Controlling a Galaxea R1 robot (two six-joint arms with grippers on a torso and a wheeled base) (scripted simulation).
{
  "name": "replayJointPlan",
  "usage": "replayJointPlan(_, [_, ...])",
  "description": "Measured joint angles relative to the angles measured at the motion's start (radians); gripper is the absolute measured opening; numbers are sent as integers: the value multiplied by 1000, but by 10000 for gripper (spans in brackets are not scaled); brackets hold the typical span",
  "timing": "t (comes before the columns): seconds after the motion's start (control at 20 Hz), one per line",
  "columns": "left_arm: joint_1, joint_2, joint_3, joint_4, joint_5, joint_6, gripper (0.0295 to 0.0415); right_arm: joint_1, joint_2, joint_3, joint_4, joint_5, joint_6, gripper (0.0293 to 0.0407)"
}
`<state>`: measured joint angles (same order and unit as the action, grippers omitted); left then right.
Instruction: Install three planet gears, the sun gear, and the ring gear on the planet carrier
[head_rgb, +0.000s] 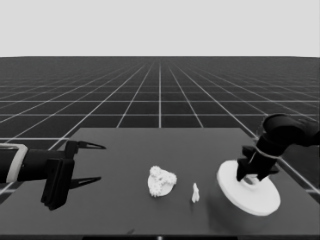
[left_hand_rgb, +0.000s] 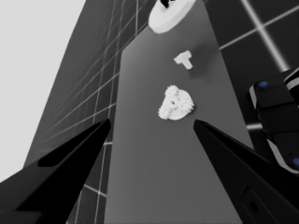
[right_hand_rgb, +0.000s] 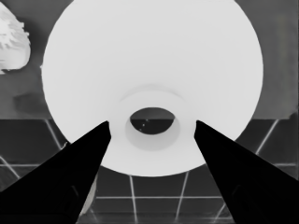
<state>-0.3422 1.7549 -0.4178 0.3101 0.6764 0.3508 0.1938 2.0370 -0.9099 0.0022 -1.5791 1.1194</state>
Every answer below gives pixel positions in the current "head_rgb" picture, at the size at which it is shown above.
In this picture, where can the white round carrier with pins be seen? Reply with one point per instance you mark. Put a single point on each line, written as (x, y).
(168, 190)

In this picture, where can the large thick white disc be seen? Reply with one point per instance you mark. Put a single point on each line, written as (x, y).
(253, 200)

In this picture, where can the small white T-shaped piece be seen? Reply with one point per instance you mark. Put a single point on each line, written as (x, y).
(195, 197)

